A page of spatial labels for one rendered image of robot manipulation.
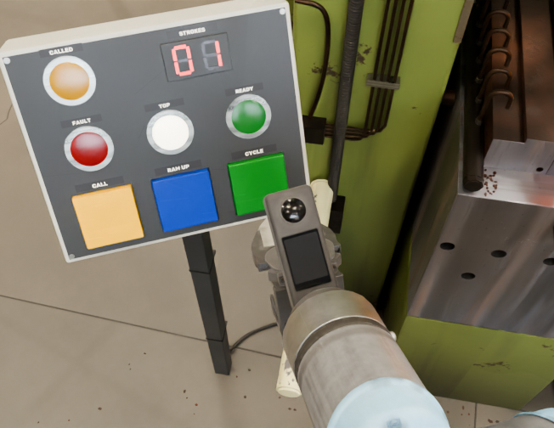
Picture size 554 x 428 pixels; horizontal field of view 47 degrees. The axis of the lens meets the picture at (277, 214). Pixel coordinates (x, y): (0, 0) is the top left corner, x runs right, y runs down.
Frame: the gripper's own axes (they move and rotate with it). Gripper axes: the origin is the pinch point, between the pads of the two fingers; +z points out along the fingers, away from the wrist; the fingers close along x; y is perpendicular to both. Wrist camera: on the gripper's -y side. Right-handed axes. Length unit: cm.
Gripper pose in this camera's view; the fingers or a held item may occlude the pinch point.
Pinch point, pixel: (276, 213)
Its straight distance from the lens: 74.5
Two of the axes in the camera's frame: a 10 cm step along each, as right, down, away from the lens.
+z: -2.2, -4.3, 8.7
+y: 1.3, 8.8, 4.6
